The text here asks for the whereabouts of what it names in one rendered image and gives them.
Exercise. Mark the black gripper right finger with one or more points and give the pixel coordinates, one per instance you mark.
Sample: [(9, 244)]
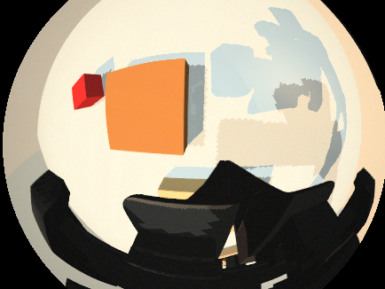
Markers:
[(264, 208)]

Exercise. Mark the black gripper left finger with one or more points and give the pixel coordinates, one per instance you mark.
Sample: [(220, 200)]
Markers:
[(208, 213)]

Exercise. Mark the red block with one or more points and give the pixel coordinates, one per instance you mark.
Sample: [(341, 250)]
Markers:
[(87, 91)]

